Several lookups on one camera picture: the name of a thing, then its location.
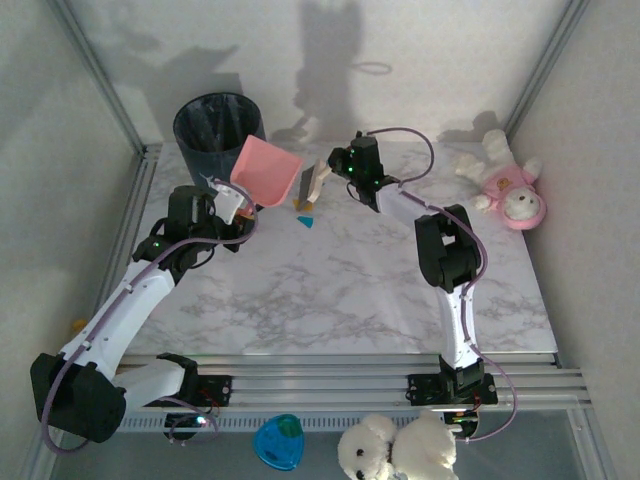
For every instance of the pink plastic dustpan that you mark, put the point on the pink plastic dustpan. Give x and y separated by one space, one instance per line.
265 170

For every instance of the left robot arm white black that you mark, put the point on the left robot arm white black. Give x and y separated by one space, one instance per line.
125 305

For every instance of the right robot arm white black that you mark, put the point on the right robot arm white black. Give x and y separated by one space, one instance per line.
457 320

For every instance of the yellow paper scrap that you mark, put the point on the yellow paper scrap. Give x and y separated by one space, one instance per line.
310 206

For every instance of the blue paper scrap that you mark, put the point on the blue paper scrap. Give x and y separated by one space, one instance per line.
306 220

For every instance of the dark blue trash bin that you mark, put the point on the dark blue trash bin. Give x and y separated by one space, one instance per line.
200 160

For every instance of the white plush bear pink shirt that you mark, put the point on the white plush bear pink shirt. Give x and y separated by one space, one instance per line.
505 182

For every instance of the orange juice bottle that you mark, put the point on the orange juice bottle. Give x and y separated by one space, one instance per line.
76 326

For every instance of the blue translucent plastic dish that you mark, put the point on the blue translucent plastic dish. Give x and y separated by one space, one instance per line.
272 445

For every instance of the white plush dog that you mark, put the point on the white plush dog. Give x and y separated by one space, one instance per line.
425 445

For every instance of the aluminium side rail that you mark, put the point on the aluminium side rail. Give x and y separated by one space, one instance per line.
140 190

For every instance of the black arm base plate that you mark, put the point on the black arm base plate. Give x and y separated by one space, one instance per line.
217 390
425 390

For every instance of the aluminium frame post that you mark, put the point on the aluminium frame post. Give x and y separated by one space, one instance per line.
592 445
37 455
544 75
100 75

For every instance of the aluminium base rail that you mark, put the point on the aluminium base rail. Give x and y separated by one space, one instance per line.
320 385

